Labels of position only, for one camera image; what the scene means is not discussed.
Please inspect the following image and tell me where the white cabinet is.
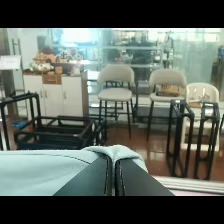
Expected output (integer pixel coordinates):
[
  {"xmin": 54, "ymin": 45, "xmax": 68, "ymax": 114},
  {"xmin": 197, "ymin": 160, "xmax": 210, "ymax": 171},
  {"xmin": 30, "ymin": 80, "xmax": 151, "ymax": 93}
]
[{"xmin": 22, "ymin": 70, "xmax": 90, "ymax": 120}]

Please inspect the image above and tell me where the pale green garment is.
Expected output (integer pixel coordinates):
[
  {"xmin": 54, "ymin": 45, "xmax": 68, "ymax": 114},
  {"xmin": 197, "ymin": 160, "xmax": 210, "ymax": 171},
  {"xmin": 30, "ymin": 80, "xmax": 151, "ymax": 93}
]
[{"xmin": 0, "ymin": 144, "xmax": 150, "ymax": 197}]

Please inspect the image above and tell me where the tall black metal frame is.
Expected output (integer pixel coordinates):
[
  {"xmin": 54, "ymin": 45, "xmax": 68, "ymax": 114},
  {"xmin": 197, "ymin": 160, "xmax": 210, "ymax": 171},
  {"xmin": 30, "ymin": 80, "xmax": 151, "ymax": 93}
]
[
  {"xmin": 192, "ymin": 101, "xmax": 222, "ymax": 181},
  {"xmin": 165, "ymin": 98, "xmax": 196, "ymax": 179}
]

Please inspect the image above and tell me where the wicker basket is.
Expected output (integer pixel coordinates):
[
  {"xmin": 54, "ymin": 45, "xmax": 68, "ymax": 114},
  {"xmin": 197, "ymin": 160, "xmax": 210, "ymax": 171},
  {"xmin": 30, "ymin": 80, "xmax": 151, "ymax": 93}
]
[{"xmin": 156, "ymin": 82, "xmax": 183, "ymax": 98}]

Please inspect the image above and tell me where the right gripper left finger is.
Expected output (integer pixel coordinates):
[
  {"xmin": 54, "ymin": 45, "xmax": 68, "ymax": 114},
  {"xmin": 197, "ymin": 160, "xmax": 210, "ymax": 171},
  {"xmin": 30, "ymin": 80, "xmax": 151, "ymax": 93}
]
[{"xmin": 53, "ymin": 153, "xmax": 114, "ymax": 197}]

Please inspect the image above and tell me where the low black metal frame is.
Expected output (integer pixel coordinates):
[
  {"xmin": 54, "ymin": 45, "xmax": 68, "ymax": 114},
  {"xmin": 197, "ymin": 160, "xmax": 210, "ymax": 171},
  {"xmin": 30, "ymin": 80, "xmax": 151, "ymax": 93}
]
[{"xmin": 0, "ymin": 91, "xmax": 109, "ymax": 151}]

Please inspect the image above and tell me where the beige bar stool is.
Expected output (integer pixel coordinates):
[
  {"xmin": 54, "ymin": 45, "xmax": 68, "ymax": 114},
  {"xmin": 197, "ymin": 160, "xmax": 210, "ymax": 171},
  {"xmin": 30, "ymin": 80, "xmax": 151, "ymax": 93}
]
[
  {"xmin": 145, "ymin": 68, "xmax": 189, "ymax": 142},
  {"xmin": 96, "ymin": 63, "xmax": 137, "ymax": 140}
]

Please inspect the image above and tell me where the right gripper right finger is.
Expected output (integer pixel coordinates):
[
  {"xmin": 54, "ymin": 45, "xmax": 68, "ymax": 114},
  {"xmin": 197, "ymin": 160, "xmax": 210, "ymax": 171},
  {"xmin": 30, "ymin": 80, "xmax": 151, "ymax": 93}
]
[{"xmin": 114, "ymin": 158, "xmax": 175, "ymax": 197}]

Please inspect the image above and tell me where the silver frame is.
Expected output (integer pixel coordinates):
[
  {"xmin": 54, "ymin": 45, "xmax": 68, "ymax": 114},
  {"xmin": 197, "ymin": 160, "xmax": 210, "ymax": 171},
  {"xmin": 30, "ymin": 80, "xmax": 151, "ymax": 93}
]
[{"xmin": 152, "ymin": 175, "xmax": 224, "ymax": 195}]

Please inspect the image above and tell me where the white plastic chair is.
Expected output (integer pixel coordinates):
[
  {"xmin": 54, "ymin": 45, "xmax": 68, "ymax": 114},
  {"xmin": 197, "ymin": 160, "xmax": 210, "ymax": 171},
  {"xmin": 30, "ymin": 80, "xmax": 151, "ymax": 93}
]
[{"xmin": 179, "ymin": 82, "xmax": 221, "ymax": 153}]

